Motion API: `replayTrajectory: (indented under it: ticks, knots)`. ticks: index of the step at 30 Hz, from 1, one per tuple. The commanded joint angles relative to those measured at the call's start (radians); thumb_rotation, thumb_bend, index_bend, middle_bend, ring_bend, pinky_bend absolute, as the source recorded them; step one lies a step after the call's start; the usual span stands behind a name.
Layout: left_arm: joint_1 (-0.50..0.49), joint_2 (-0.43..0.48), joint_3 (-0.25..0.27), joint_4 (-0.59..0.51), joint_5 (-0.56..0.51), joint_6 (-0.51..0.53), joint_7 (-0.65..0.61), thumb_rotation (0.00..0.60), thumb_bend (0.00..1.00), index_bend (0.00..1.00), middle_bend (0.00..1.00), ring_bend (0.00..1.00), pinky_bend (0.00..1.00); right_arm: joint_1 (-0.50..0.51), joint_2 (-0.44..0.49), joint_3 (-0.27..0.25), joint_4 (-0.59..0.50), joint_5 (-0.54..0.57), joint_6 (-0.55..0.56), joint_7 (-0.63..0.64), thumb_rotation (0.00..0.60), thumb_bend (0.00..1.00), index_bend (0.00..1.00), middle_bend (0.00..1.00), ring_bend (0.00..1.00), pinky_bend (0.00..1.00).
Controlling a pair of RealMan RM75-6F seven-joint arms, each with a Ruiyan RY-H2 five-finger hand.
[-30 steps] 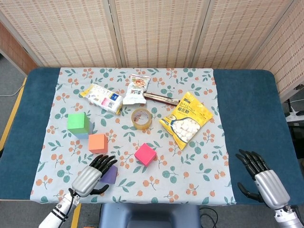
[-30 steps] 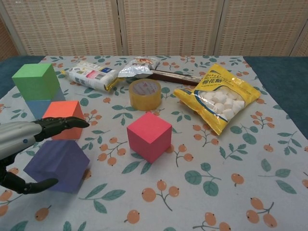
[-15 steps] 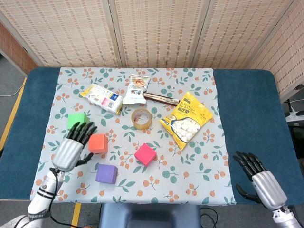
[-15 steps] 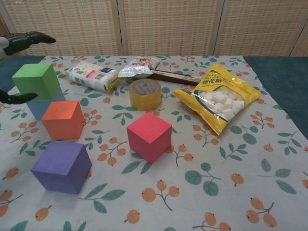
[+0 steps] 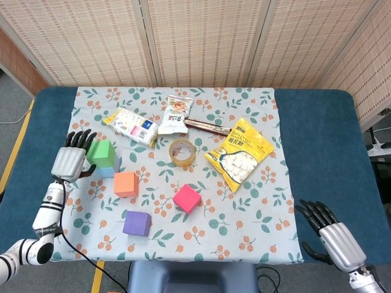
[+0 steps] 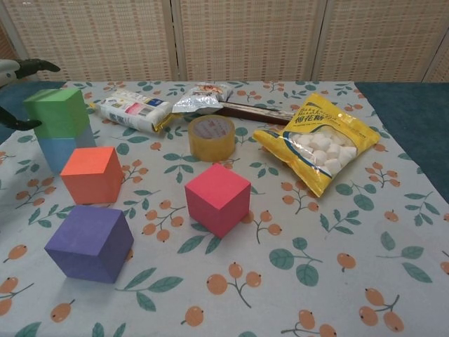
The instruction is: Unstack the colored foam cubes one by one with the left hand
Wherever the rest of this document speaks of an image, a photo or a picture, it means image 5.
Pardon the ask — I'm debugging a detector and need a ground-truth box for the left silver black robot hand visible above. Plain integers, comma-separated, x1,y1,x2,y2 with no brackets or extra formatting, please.
50,128,98,183

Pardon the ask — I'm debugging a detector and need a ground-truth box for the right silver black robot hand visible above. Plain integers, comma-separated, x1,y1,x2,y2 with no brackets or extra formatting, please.
294,200,367,273

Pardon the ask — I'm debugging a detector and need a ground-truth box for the green cube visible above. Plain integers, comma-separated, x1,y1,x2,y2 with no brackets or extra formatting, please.
86,140,118,169

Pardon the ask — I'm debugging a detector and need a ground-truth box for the orange cube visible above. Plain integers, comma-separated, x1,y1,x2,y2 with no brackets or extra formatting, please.
113,171,140,199

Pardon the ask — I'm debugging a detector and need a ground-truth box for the purple cube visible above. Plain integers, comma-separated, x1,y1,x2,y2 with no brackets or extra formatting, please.
122,210,153,237

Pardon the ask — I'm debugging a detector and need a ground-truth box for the pink cube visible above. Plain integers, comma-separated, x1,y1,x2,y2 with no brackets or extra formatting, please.
172,183,203,215

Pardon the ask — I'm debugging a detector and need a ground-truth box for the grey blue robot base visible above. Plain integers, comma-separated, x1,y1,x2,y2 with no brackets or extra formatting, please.
126,261,260,293

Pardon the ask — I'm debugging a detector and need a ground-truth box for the light blue cube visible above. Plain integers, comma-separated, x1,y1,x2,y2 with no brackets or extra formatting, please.
95,155,122,179

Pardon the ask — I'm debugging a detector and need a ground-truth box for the yellow white biscuit pack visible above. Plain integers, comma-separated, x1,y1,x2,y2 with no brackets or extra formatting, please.
102,106,160,149

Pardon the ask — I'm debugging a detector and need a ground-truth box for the white power strip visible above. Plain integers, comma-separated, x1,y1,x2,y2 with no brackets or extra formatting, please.
365,140,391,158

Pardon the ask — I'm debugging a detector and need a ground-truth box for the clear packing tape roll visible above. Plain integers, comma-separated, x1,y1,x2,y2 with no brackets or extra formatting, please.
168,138,197,168

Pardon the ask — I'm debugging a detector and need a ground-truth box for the white snack packet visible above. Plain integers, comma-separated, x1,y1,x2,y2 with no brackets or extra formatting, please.
156,94,195,136

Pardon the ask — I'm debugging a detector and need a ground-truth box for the bamboo folding screen panel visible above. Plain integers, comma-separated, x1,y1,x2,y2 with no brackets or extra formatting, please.
316,0,391,131
0,0,154,89
246,0,383,90
139,0,272,89

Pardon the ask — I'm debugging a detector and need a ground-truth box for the yellow marshmallow bag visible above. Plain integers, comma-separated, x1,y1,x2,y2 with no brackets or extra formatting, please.
204,117,276,194

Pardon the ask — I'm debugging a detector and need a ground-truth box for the floral print tablecloth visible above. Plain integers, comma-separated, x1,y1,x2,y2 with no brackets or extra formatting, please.
48,86,305,264

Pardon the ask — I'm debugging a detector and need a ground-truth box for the brown chocolate bar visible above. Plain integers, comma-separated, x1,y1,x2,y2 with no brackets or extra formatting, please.
184,118,232,137

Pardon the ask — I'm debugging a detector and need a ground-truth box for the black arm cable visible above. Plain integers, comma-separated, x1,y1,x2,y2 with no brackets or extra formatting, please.
51,175,128,293

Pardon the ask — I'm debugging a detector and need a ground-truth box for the white floor cable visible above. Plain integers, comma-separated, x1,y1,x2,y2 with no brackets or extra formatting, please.
0,105,33,125

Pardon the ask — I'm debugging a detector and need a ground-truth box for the black floor cable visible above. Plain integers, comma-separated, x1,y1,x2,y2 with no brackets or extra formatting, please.
255,266,282,293

